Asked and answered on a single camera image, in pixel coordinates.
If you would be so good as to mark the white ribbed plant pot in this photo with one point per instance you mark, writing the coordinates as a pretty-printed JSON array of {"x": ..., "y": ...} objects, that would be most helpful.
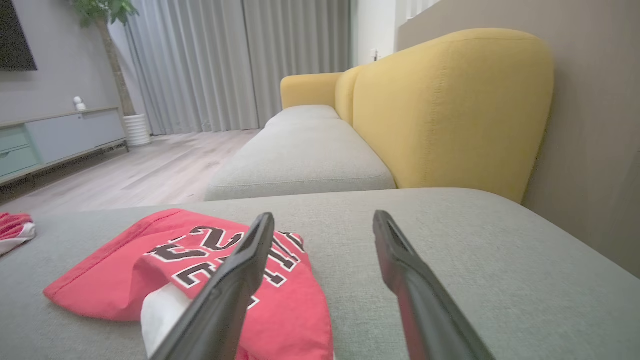
[{"x": 137, "y": 130}]

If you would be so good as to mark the black wall television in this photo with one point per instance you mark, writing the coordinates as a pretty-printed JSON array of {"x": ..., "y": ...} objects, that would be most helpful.
[{"x": 12, "y": 35}]

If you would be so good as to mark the yellow sofa backrest cushion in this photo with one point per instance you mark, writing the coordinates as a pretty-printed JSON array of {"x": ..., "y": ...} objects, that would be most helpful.
[
  {"x": 450, "y": 110},
  {"x": 345, "y": 95}
]

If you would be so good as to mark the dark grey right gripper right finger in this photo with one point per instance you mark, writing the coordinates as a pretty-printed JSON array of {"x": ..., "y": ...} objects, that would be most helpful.
[{"x": 425, "y": 310}]

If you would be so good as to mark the small white home camera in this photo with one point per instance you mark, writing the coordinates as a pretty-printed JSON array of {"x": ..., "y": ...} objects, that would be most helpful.
[{"x": 79, "y": 103}]

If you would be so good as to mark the light grey sheer curtain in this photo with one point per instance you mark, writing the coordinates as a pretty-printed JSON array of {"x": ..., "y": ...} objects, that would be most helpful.
[{"x": 190, "y": 65}]

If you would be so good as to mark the red shorts with white trim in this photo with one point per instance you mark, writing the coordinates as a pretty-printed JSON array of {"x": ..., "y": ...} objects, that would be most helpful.
[{"x": 14, "y": 229}]

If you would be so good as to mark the grey pleated curtain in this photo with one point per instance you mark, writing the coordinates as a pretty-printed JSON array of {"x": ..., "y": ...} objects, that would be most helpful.
[{"x": 300, "y": 45}]

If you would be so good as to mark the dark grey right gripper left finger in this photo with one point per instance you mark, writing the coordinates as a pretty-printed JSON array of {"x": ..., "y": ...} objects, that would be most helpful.
[{"x": 225, "y": 300}]

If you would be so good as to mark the grey and teal TV cabinet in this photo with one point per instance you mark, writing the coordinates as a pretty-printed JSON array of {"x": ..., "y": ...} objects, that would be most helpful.
[{"x": 65, "y": 137}]

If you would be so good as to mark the yellow sofa armrest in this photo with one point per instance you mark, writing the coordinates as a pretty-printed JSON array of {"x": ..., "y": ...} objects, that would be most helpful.
[{"x": 310, "y": 90}]

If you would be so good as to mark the tall green indoor plant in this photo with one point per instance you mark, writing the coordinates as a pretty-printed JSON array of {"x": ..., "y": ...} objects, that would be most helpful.
[{"x": 116, "y": 65}]

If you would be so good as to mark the grey sofa seat cushion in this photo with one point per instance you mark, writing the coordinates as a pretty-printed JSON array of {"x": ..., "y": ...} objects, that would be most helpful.
[
  {"x": 300, "y": 160},
  {"x": 302, "y": 112}
]

